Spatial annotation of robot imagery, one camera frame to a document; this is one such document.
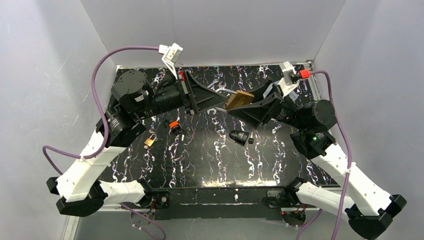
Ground large brass padlock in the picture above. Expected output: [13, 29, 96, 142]
[216, 88, 255, 110]

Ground black key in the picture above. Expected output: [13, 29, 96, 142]
[247, 132, 255, 144]

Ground black Kaijing padlock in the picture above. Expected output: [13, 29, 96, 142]
[229, 130, 250, 146]

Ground orange black padlock with keys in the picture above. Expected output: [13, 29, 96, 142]
[163, 120, 187, 137]

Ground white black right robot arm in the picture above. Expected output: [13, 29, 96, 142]
[227, 79, 407, 240]

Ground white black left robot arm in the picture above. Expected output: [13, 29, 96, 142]
[46, 70, 227, 217]

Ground large silver wrench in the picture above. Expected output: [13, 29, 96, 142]
[206, 82, 235, 115]

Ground clear plastic screw box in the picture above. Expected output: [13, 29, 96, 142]
[262, 78, 299, 101]

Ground small silver wrench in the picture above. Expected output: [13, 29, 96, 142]
[207, 79, 219, 89]

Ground small brass padlock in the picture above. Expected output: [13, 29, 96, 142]
[144, 134, 157, 149]

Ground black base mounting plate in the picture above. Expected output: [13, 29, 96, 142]
[120, 187, 309, 221]

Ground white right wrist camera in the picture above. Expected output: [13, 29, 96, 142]
[276, 61, 311, 97]

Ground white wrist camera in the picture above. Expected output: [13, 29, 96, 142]
[158, 43, 184, 78]
[276, 61, 311, 97]

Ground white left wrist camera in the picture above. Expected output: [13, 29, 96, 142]
[158, 43, 184, 78]

